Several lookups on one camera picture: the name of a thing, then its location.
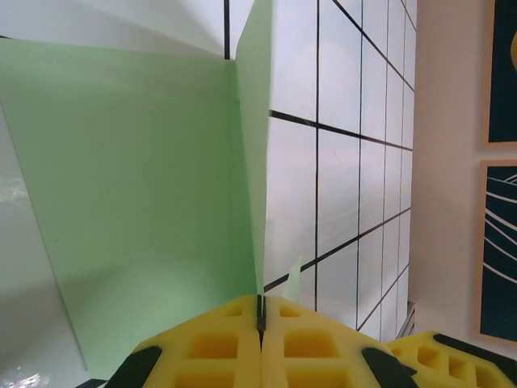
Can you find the light green paper sheet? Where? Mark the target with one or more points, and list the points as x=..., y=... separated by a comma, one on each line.
x=121, y=161

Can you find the aluminium side rail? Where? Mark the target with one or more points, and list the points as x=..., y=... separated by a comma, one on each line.
x=407, y=323

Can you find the dark wall panel orange oval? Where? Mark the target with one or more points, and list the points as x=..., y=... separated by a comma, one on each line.
x=501, y=81

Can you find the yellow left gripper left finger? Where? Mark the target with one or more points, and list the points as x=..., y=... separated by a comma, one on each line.
x=218, y=343

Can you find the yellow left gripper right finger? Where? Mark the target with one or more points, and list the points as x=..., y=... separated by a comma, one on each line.
x=311, y=343

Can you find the dark wall panel pink feather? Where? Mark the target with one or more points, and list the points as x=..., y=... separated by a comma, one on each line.
x=501, y=262

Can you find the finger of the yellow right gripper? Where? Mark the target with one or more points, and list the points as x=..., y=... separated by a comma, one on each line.
x=476, y=363

